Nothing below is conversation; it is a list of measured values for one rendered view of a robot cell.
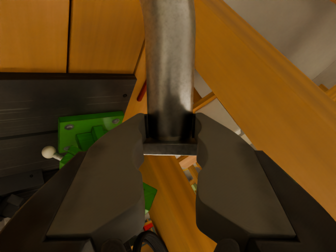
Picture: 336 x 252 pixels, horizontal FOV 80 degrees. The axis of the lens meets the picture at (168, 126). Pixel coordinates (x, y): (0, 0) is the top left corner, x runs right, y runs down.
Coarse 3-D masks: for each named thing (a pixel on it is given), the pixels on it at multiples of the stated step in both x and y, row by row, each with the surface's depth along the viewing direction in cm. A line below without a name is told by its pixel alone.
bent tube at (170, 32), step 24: (144, 0) 11; (168, 0) 10; (192, 0) 11; (144, 24) 12; (168, 24) 11; (192, 24) 11; (168, 48) 11; (192, 48) 12; (168, 72) 11; (192, 72) 12; (168, 96) 12; (192, 96) 13; (168, 120) 12; (144, 144) 12; (168, 144) 12; (192, 144) 12
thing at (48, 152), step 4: (44, 148) 44; (48, 148) 44; (52, 148) 45; (44, 152) 44; (48, 152) 44; (52, 152) 44; (44, 156) 44; (48, 156) 44; (52, 156) 45; (56, 156) 45; (60, 156) 45
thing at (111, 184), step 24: (144, 120) 12; (96, 144) 9; (120, 144) 9; (96, 168) 8; (120, 168) 8; (72, 192) 7; (96, 192) 7; (120, 192) 7; (72, 216) 6; (96, 216) 6; (120, 216) 6; (144, 216) 8; (96, 240) 6
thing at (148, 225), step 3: (147, 219) 940; (150, 219) 909; (147, 222) 885; (150, 222) 895; (144, 225) 876; (147, 225) 884; (150, 225) 890; (144, 228) 872; (147, 228) 875; (150, 228) 921; (141, 231) 861; (135, 234) 843; (132, 237) 868; (132, 246) 802
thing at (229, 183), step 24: (192, 120) 12; (216, 144) 9; (240, 144) 9; (216, 168) 8; (240, 168) 8; (216, 192) 7; (240, 192) 7; (264, 192) 7; (216, 216) 6; (240, 216) 6; (264, 216) 6; (216, 240) 7; (240, 240) 6
